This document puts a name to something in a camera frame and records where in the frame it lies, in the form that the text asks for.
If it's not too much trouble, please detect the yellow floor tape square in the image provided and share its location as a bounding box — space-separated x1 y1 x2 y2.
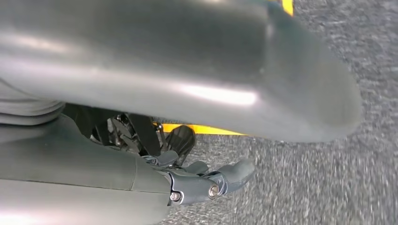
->
153 0 295 136

